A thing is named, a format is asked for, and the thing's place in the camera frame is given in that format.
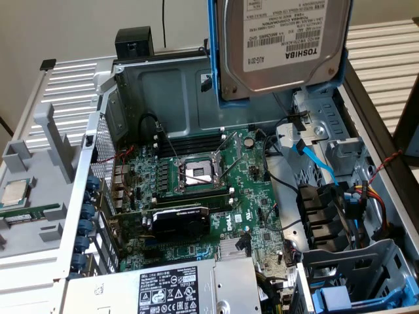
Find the silver CPU chip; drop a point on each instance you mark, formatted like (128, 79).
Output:
(13, 193)

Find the blue slot latch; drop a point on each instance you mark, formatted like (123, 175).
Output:
(87, 197)
(79, 261)
(88, 211)
(85, 227)
(82, 244)
(93, 182)

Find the green RAM stick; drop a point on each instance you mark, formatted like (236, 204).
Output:
(176, 200)
(29, 212)

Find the dark brown board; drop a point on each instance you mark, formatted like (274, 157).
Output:
(409, 108)

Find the black RAM slot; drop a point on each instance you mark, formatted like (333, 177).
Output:
(206, 150)
(206, 145)
(206, 137)
(196, 193)
(206, 141)

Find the silver chipset heatsink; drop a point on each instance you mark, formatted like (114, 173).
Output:
(227, 250)

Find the hard disk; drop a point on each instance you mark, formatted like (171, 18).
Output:
(281, 39)

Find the silver optical drive cage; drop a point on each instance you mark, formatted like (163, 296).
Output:
(330, 114)

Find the green motherboard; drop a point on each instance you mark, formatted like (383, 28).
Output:
(248, 196)

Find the blue expansion slot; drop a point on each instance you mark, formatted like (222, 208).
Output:
(150, 242)

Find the light grey latch bracket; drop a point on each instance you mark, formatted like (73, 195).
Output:
(284, 135)

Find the open PC case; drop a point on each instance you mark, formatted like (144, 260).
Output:
(163, 98)

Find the black graphics card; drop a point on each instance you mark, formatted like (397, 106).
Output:
(183, 225)

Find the CPU socket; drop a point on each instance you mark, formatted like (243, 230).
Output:
(196, 168)

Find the round coin battery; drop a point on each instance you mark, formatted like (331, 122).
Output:
(249, 142)

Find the black plastic block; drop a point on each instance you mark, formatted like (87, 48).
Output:
(134, 42)

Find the grey metal disk bay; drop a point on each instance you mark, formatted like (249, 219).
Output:
(324, 261)

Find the empty blue disk carrier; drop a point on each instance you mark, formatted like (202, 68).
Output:
(334, 297)

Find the grey power supply unit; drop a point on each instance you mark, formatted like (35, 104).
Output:
(229, 284)

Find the grey parts rack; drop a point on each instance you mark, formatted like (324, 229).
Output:
(46, 193)

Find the metal socket cover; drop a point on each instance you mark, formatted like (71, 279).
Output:
(238, 145)

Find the black ribbed plastic bracket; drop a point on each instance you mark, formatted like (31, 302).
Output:
(314, 209)

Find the thin metal locking lever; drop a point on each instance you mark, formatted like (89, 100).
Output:
(170, 146)
(199, 178)

